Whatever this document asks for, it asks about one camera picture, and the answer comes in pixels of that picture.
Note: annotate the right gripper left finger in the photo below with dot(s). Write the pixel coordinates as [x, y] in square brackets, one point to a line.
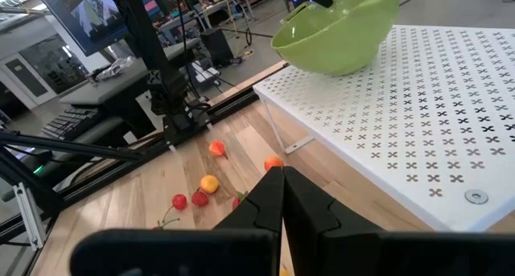
[241, 248]

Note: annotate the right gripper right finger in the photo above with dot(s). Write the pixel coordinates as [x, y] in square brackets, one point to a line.
[342, 248]

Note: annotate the small orange toy fruit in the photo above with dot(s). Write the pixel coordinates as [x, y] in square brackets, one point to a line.
[284, 273]

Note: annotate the green plastic colander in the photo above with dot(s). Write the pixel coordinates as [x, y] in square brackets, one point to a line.
[342, 38]

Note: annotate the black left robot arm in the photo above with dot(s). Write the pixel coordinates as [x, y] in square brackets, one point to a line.
[161, 83]

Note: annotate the red toy strawberry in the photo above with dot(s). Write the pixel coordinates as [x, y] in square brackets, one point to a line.
[237, 201]

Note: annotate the yellow-orange toy apricot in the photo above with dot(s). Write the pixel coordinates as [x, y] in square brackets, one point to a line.
[209, 184]

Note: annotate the orange-red toy peach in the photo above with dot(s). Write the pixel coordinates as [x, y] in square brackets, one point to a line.
[217, 148]
[273, 162]

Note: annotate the cluttered far workbench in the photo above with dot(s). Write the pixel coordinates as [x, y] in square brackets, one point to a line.
[209, 8]

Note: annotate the black box on floor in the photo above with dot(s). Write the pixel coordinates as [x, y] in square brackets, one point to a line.
[217, 46]

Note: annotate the white perforated shelf riser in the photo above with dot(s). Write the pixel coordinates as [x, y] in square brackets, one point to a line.
[422, 127]

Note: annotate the grey desk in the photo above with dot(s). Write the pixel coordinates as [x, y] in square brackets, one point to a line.
[120, 87]

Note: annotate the clear plastic bag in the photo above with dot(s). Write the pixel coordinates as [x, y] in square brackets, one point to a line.
[116, 68]

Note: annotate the black keyboard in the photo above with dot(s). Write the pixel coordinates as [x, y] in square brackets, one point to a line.
[70, 123]

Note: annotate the computer monitor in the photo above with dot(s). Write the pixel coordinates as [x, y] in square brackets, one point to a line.
[92, 18]

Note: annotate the silver aluminium frame post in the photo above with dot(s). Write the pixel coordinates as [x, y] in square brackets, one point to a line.
[30, 215]

